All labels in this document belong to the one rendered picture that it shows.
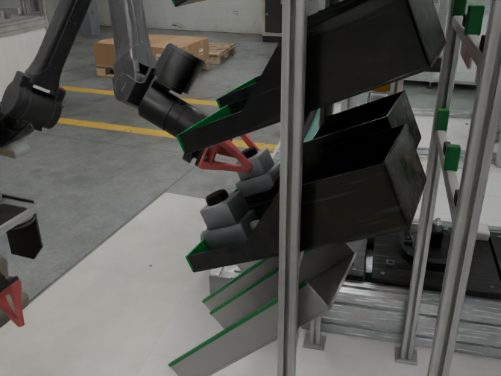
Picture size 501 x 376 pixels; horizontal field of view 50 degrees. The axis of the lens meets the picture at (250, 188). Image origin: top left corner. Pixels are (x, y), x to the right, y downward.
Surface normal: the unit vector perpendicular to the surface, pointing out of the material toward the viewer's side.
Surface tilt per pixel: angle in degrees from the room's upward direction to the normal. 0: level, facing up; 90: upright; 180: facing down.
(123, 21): 56
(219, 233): 90
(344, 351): 0
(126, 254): 0
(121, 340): 0
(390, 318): 90
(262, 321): 90
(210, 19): 90
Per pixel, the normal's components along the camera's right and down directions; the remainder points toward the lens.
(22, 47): 0.93, 0.14
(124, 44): -0.64, -0.36
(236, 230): -0.40, 0.40
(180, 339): -0.01, -0.90
